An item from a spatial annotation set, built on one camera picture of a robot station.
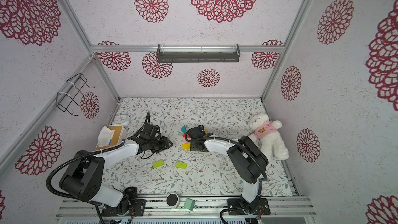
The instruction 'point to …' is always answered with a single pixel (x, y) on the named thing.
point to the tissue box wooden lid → (114, 140)
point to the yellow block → (186, 146)
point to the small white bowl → (122, 120)
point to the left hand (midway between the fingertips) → (170, 146)
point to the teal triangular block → (184, 129)
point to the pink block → (184, 140)
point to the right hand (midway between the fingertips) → (194, 144)
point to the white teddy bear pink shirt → (266, 137)
